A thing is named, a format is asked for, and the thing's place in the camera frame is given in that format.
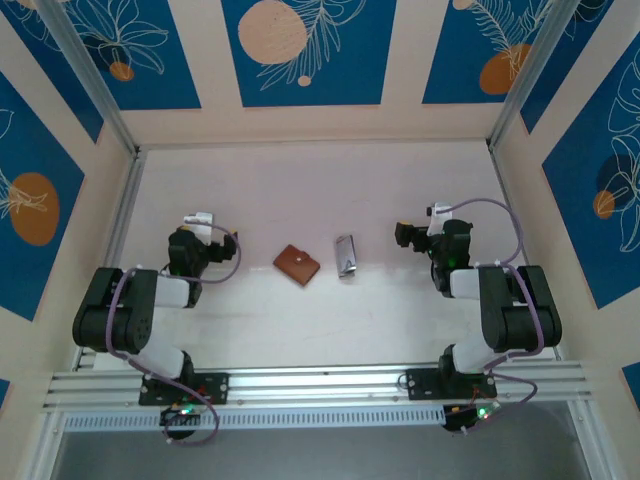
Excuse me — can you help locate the silver credit card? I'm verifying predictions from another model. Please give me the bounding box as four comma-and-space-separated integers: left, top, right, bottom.
333, 233, 359, 282

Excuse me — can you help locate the white slotted cable duct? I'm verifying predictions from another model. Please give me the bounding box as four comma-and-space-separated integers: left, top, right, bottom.
62, 405, 447, 432

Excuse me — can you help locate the aluminium mounting rail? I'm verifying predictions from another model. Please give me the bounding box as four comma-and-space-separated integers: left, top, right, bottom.
42, 360, 599, 412

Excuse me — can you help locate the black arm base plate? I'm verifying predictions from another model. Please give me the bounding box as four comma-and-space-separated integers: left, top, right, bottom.
405, 367, 499, 401
138, 372, 231, 406

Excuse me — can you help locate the grey metal panel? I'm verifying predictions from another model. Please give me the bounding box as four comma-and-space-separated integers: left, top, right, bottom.
49, 402, 591, 480

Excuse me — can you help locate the controller board with LED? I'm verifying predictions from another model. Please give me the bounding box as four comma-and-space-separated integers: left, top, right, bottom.
159, 404, 202, 427
442, 402, 502, 434

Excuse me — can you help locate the brown leather card holder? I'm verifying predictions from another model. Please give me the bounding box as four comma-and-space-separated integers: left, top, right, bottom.
272, 244, 321, 289

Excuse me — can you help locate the purple cable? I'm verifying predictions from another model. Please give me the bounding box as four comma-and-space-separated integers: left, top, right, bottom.
442, 198, 547, 436
107, 223, 244, 446

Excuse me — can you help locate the aluminium frame post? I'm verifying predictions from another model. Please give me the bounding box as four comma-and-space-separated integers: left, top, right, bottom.
37, 0, 142, 157
487, 0, 576, 151

